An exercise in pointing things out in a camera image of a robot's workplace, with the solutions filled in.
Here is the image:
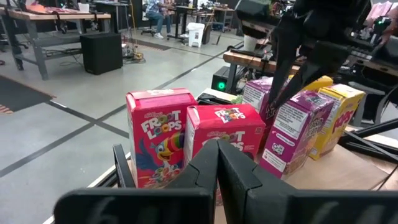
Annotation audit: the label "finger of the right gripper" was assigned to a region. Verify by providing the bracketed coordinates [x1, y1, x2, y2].
[273, 42, 352, 109]
[268, 15, 304, 105]

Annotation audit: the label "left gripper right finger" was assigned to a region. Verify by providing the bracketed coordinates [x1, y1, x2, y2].
[217, 139, 398, 224]

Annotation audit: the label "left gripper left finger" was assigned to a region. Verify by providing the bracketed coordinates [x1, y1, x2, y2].
[54, 139, 220, 224]

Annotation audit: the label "purple Raisin Bran cereal box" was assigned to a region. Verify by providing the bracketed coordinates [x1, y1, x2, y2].
[242, 77, 292, 150]
[259, 90, 335, 180]

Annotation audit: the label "red Froot Loops cereal box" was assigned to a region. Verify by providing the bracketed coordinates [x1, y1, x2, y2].
[183, 104, 267, 175]
[126, 88, 198, 190]

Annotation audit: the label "white cup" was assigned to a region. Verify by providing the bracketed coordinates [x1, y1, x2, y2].
[243, 34, 259, 52]

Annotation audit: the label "wooden bench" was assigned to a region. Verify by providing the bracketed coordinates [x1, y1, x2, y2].
[223, 49, 398, 78]

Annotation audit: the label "person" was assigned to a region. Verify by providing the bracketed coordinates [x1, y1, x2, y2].
[381, 6, 398, 46]
[144, 0, 175, 40]

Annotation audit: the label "wooden tray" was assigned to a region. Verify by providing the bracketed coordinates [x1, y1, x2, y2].
[112, 144, 392, 224]

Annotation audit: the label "black computer green light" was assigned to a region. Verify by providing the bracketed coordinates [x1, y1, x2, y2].
[211, 65, 238, 93]

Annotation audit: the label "white waste bin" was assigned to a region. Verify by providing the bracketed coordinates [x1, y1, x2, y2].
[186, 22, 205, 48]

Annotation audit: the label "black speaker box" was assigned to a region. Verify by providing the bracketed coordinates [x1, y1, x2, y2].
[80, 32, 123, 75]

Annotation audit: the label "black floor mat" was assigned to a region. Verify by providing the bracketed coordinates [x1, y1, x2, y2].
[0, 74, 56, 115]

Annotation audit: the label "wooden workbench grey legs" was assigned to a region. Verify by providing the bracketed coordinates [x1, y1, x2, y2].
[0, 6, 112, 81]

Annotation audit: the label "black aluminium rig frame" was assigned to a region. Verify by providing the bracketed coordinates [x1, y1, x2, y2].
[338, 118, 398, 163]

